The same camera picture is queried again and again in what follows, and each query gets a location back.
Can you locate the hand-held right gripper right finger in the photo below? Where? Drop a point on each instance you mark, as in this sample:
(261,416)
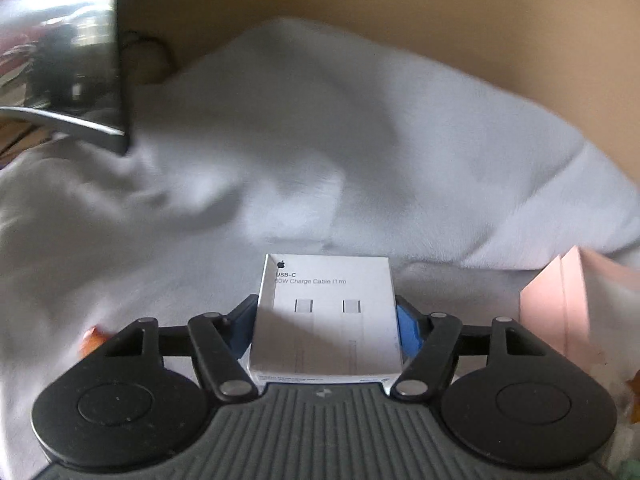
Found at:
(407,330)

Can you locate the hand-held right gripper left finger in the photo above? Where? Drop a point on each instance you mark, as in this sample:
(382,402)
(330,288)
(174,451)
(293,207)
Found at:
(242,327)

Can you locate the pink cardboard box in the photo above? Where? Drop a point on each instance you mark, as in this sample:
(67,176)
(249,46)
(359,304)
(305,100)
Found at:
(575,305)

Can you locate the orange bear figurine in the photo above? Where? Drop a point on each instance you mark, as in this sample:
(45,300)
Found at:
(94,337)

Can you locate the grey cloth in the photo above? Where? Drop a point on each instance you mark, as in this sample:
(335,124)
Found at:
(280,160)

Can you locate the curved monitor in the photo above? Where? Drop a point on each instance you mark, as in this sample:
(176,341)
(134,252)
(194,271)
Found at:
(60,45)

